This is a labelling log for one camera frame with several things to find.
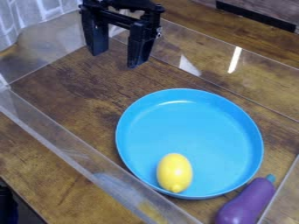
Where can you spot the clear acrylic enclosure wall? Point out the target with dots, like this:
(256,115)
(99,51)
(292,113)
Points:
(63,97)

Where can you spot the blue round plate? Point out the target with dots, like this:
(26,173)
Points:
(201,125)

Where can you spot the black bar in background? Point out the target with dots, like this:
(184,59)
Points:
(278,23)

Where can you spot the white patterned curtain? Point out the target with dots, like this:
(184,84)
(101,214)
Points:
(22,13)

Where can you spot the purple toy eggplant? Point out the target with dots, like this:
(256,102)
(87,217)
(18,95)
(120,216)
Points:
(244,209)

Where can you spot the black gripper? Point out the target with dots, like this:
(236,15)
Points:
(125,13)

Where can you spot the yellow toy lemon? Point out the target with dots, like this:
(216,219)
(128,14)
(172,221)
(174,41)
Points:
(174,173)

